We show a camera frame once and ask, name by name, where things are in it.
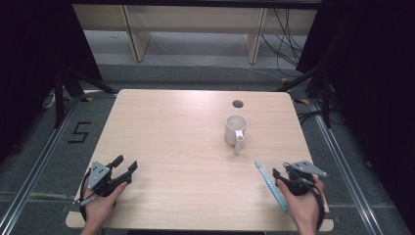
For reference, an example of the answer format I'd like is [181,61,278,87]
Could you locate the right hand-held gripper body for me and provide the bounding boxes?
[283,160,329,197]

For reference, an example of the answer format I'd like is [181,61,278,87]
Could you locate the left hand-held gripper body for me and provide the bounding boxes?
[86,161,129,198]

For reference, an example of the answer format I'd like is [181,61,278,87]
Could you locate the light blue toothbrush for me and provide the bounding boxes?
[254,159,290,212]

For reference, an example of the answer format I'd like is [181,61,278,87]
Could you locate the white cup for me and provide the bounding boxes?
[223,114,249,157]

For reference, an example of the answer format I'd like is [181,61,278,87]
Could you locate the person's right hand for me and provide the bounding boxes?
[276,175,327,229]

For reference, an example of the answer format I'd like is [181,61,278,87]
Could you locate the person's left hand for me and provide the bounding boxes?
[80,180,129,230]

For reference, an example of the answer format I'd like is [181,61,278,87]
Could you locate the black metal stand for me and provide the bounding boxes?
[273,64,333,129]
[53,66,119,129]

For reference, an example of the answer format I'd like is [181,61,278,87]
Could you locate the black curtain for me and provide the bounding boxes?
[0,0,103,165]
[296,0,415,227]

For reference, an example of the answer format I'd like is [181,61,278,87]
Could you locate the light wooden shelf unit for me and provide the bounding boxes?
[71,3,319,65]

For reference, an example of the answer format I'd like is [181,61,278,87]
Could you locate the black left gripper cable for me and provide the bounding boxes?
[71,168,99,223]

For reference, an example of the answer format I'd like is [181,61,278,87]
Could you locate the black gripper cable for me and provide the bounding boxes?
[71,168,99,223]
[306,182,328,231]

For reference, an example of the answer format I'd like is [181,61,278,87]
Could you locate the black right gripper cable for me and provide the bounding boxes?
[306,182,328,231]

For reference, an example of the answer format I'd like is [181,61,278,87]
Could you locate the grey metal floor rail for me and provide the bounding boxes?
[0,97,82,235]
[307,97,387,235]

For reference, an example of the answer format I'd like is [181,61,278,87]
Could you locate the thin white floor cable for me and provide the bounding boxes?
[208,62,286,82]

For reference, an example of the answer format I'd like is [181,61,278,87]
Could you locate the bundle of black cables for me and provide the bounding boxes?
[259,8,308,78]

